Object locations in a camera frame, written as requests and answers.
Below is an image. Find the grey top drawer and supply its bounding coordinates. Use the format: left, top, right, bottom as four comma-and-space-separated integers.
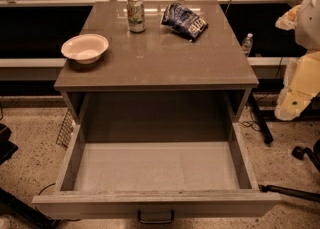
33, 130, 280, 219

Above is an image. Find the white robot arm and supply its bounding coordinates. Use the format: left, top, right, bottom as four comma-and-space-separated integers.
274, 0, 320, 121

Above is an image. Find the grey drawer cabinet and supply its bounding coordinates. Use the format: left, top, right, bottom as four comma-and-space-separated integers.
55, 1, 258, 145

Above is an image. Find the blue chip bag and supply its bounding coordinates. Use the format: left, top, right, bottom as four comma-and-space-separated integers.
161, 3, 208, 41

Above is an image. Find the white bowl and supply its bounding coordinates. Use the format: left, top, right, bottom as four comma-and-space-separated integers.
61, 34, 109, 64

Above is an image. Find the green white soda can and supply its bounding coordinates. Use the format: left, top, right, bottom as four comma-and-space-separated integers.
127, 0, 145, 33

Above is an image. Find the clear plastic water bottle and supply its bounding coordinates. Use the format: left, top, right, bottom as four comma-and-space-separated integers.
241, 33, 253, 57

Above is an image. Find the black table leg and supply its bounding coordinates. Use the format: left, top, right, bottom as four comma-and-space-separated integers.
248, 93, 273, 144

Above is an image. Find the black office chair base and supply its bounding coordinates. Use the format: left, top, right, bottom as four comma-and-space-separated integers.
258, 138, 320, 204

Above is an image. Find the black stand base left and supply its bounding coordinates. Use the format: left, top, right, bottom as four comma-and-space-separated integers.
0, 124, 60, 229

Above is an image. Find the wire mesh rack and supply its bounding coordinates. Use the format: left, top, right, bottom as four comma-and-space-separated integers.
56, 111, 75, 148

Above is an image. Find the black drawer handle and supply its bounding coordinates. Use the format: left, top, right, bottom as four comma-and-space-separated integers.
137, 210, 175, 225

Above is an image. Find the black floor cable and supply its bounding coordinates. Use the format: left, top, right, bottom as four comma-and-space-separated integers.
36, 182, 57, 197

